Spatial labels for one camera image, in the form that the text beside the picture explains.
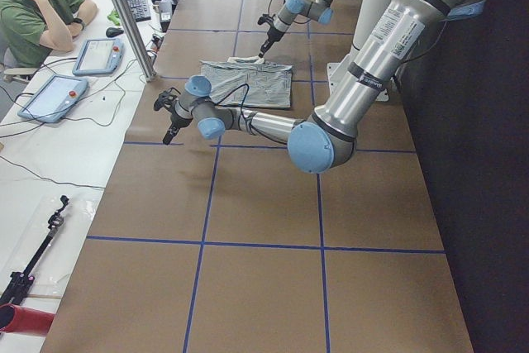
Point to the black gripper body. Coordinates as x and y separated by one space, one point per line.
177 121
271 35

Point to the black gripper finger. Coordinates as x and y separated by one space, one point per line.
265 48
170 134

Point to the navy white striped polo shirt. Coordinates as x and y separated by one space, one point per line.
252 82

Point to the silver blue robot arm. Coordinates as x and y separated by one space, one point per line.
279 23
388 31

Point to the far blue teach pendant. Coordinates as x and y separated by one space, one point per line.
99 57

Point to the blue teach pendant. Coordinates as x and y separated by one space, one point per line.
54 99
99 57

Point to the black computer mouse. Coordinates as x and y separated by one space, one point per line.
113 32

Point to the near blue teach pendant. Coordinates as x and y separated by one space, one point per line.
54 99

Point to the black keyboard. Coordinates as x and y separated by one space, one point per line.
140 9

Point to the person in green shirt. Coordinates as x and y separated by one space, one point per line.
35 28

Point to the black handheld gripper stick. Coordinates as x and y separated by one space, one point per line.
21 281

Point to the red cylinder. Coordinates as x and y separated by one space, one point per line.
25 321

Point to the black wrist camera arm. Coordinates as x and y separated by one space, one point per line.
167 99
266 19

